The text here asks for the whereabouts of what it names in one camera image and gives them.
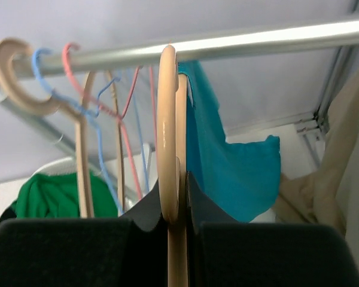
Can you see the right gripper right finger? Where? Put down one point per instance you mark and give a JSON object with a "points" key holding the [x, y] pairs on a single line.
{"points": [[225, 252]]}

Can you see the white plastic laundry basket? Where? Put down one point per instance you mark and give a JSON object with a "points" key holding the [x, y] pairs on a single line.
{"points": [[63, 166]]}

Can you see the teal t shirt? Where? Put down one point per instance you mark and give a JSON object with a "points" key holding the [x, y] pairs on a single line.
{"points": [[241, 178]]}

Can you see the wooden hanger with teal shirt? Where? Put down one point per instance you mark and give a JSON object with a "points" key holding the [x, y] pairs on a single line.
{"points": [[171, 161]]}

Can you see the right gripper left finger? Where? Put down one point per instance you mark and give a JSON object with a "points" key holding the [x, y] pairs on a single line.
{"points": [[127, 251]]}

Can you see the green t shirt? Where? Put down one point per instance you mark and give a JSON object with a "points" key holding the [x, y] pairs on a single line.
{"points": [[56, 196]]}

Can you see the beige wooden hanger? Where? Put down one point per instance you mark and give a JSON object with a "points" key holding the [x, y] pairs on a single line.
{"points": [[9, 49]]}

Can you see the metal clothes rack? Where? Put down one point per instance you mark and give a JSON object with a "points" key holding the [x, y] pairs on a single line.
{"points": [[289, 38]]}

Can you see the pink wire hanger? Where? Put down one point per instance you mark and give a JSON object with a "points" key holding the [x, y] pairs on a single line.
{"points": [[121, 129]]}

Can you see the beige t shirt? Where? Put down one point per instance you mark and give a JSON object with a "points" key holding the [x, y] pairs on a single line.
{"points": [[312, 198]]}

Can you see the light blue wire hanger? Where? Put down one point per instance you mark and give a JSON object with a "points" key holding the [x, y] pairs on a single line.
{"points": [[118, 194]]}

